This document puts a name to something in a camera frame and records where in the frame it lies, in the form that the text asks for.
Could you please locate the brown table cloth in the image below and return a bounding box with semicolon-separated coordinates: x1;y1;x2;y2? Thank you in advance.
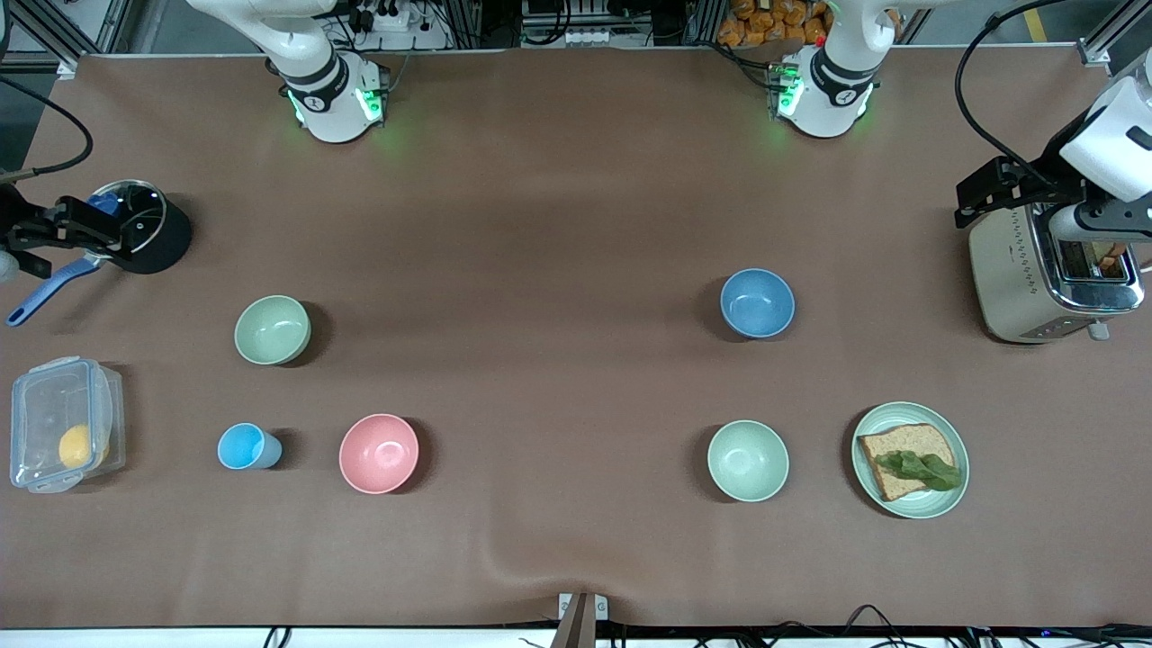
0;47;1152;631

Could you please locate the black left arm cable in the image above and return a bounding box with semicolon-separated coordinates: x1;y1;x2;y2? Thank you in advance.
956;0;1076;185

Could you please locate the metal table clamp bracket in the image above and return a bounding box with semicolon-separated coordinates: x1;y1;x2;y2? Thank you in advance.
556;591;610;648

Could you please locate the light blue cup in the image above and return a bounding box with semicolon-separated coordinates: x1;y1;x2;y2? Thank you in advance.
217;422;284;471

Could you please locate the pink bowl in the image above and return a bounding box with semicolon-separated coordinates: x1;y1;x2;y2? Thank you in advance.
338;413;420;495

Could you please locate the black pot with blue handle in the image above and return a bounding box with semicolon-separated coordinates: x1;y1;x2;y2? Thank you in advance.
7;180;193;327

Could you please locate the aluminium frame profile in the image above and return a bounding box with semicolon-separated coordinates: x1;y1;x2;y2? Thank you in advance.
0;0;138;77
1075;0;1152;68

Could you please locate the blue bowl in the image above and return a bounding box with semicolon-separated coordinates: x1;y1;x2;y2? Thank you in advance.
720;268;797;340

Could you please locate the beige steel toaster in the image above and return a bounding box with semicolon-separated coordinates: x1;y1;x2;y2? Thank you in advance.
969;202;1146;345

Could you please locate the pale green bowl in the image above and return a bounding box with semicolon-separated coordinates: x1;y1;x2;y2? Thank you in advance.
706;419;790;503

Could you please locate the glass lid with blue knob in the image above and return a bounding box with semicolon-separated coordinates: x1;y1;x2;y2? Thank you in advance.
88;180;168;260

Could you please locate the brown bread slice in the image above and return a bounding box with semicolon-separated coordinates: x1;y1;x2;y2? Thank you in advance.
857;423;959;502

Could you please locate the clear plastic lidded container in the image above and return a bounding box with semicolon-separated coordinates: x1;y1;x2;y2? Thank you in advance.
9;355;127;494

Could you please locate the green lettuce leaf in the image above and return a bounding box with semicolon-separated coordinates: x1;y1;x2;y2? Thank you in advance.
876;450;962;492

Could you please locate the bag of orange snacks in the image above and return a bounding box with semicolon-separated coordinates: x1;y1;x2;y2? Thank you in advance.
717;0;831;49

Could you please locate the yellow lemon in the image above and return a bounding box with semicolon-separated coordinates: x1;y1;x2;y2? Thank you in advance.
58;424;111;470

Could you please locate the white power strip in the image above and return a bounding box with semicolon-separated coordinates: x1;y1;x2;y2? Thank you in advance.
353;0;448;51

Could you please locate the pale green plate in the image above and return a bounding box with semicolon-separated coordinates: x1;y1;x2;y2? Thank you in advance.
850;401;971;520

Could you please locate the black cable loop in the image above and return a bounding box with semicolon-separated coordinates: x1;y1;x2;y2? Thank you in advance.
840;604;912;633

